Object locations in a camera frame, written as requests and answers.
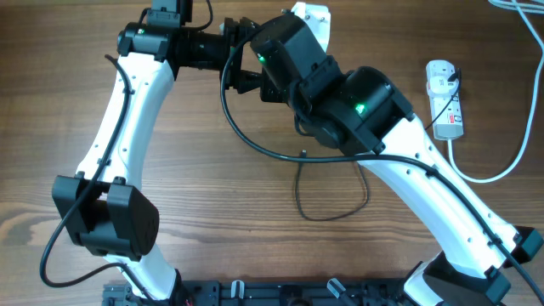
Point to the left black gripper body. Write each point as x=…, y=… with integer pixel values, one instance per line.
x=233, y=48

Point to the white charger plug adapter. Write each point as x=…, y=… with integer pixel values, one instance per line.
x=440, y=86

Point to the white power strip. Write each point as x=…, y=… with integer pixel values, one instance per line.
x=446, y=115

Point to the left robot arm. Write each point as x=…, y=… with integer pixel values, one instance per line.
x=101, y=206

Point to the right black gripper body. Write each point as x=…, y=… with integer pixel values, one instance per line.
x=269, y=91

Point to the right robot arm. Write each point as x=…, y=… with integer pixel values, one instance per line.
x=362, y=114

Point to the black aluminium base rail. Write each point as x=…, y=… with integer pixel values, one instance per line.
x=367, y=292

